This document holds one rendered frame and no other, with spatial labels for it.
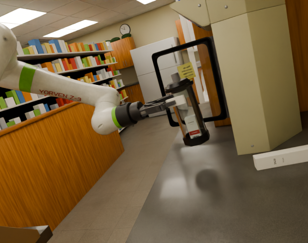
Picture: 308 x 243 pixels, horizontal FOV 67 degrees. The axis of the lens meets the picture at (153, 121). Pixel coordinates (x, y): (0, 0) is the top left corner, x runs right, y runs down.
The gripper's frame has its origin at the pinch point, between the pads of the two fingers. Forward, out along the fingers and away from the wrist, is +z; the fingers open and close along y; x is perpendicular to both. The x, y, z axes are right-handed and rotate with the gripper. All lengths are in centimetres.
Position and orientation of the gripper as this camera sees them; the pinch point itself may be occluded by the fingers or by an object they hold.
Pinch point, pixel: (181, 97)
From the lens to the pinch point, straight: 87.0
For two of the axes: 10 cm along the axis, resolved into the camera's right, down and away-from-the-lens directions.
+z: 8.9, -2.6, -3.7
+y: 2.8, -3.3, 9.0
